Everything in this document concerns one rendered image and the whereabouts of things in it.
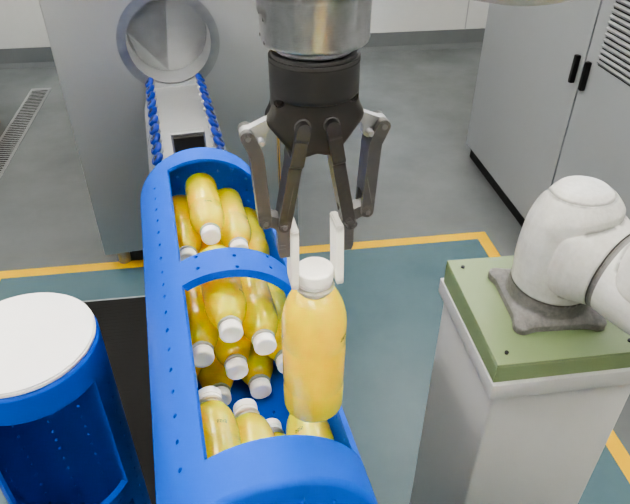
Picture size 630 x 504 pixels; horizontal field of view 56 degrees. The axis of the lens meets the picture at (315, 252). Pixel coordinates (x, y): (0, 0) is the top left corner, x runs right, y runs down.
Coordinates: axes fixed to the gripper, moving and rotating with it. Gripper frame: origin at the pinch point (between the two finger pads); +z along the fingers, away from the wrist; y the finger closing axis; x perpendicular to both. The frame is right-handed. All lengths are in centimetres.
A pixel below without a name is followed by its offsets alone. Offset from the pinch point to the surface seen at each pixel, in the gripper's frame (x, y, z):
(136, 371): -120, 44, 132
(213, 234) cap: -54, 9, 32
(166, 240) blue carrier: -48, 18, 28
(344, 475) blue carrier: 6.0, -2.3, 29.4
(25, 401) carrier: -32, 45, 47
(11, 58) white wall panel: -527, 164, 131
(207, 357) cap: -25.6, 13.0, 37.4
